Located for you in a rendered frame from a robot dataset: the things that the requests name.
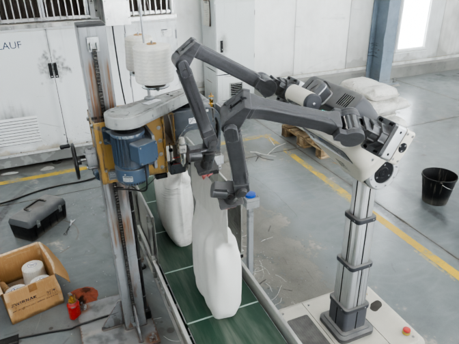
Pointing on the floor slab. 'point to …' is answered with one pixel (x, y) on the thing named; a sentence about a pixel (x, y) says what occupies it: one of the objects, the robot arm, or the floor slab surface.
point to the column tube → (87, 63)
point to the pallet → (303, 140)
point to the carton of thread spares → (27, 308)
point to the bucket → (438, 185)
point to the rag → (85, 294)
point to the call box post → (250, 240)
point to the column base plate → (114, 324)
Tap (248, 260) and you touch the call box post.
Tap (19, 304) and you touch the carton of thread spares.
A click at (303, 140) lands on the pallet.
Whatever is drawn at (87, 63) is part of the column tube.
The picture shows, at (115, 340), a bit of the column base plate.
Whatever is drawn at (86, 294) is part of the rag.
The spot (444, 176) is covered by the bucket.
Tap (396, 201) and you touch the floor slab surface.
